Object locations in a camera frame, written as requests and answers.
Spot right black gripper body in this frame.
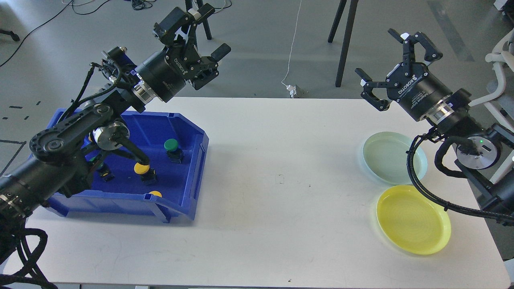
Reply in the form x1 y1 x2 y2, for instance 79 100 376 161
386 63 452 122

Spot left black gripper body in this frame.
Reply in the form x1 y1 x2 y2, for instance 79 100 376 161
136 45 200 104

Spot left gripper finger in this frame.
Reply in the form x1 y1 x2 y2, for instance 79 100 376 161
153 3 215 51
192 43 231 90

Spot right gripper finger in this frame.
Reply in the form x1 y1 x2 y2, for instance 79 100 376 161
355 68 398 112
388 28 443 73

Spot yellow push button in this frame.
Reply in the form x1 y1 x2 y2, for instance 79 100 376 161
133 163 157 185

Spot green push button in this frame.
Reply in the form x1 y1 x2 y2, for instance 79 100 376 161
88 157 114 182
163 138 184 163

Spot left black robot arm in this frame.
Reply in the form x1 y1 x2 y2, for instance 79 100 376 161
1 0 231 289

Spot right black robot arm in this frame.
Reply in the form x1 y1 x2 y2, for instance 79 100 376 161
355 28 514 226

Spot light green plate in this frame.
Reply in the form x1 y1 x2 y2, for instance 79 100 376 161
361 132 413 185

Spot yellow plate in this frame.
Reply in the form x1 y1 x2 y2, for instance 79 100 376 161
375 185 452 256

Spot yellow button at bin front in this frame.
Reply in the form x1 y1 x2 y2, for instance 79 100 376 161
149 190 162 197

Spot black stand leg left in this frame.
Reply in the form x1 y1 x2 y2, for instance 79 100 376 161
185 0 213 40

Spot black stand leg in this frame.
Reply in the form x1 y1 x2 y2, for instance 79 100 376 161
327 0 359 88
185 0 213 40

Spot blue plastic bin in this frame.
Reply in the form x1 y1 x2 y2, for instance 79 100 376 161
47 110 209 223

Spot black stand leg right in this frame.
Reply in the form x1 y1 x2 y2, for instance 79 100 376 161
327 0 359 88

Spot black floor cables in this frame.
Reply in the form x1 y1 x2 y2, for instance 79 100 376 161
0 0 233 69

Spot white chair frame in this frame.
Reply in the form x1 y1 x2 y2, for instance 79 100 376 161
469 28 514 185

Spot white cable with plug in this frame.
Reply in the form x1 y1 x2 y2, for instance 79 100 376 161
281 0 302 99

